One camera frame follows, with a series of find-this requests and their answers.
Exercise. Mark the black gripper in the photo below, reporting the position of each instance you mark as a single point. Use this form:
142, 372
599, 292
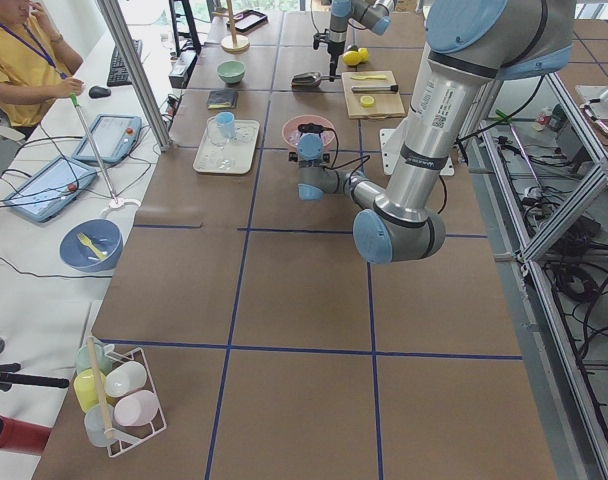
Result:
336, 48
294, 158

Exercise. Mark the metal ice scoop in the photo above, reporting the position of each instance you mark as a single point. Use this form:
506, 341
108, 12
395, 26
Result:
311, 80

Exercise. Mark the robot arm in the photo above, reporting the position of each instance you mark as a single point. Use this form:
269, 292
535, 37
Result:
375, 17
468, 44

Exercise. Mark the clear ice cubes pile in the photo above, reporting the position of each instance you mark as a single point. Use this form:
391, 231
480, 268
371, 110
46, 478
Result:
293, 138

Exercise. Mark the light blue cup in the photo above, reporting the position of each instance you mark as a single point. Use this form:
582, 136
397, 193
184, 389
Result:
225, 122

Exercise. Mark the white plastic cup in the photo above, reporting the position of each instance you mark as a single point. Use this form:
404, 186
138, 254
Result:
125, 379

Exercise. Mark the pink plastic cup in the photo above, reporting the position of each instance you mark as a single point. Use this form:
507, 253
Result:
136, 409

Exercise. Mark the yellow plastic cup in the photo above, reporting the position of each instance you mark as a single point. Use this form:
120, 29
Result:
85, 390

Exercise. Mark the pale blue plastic cup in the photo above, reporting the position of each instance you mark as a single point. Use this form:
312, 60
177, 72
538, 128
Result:
95, 428

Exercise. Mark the yellow lemon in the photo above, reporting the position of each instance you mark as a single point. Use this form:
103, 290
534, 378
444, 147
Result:
352, 58
364, 54

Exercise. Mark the pink bowl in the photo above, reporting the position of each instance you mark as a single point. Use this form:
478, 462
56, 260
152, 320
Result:
297, 126

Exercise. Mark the yellow plastic knife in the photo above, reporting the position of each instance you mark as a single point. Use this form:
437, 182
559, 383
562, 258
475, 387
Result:
362, 77

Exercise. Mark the metal rod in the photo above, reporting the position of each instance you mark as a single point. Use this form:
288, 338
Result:
375, 89

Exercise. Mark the wooden cutting board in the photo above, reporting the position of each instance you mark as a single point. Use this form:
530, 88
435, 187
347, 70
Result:
387, 105

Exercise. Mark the lemon half slice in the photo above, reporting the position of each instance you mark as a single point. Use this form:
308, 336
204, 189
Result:
367, 101

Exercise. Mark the cream bear tray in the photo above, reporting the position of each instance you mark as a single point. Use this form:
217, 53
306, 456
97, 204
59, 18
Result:
240, 151

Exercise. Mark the clear wine glass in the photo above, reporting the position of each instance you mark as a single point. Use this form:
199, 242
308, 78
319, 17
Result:
218, 139

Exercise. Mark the grey folded cloth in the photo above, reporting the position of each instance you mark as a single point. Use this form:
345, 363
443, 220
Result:
222, 99

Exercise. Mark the green bowl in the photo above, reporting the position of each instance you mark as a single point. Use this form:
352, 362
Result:
231, 72

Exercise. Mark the wooden round stand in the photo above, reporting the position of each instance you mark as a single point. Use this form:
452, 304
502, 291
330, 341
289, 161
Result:
233, 43

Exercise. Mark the blue teach pendant far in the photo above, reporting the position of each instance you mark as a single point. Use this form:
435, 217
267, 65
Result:
115, 136

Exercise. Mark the blue teach pendant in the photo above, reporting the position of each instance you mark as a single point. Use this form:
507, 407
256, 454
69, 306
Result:
51, 189
115, 136

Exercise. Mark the black keyboard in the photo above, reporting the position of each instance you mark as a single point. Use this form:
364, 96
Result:
118, 72

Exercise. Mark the green tipped white stick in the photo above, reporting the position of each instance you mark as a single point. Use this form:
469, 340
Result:
87, 152

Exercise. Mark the black computer mouse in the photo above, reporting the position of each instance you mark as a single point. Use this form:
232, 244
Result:
97, 92

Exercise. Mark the blue bowl with fork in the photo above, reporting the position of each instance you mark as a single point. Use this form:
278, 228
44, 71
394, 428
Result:
105, 234

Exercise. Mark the yellow plastic fork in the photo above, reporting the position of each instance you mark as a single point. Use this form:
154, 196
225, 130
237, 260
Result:
86, 241

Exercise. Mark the blue teach pendant near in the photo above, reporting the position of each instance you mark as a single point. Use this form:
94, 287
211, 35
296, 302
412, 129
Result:
51, 189

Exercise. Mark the person in yellow shirt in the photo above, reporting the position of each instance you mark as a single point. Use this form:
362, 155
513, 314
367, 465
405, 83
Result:
37, 65

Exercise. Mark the red cylinder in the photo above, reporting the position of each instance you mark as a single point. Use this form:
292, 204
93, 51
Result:
22, 437

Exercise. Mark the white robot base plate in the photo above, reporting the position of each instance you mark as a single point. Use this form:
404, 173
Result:
391, 142

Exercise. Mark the aluminium frame post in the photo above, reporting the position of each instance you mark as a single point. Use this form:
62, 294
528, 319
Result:
117, 26

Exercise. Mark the white wire cup rack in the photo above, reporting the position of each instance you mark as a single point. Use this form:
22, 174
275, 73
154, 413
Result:
127, 437

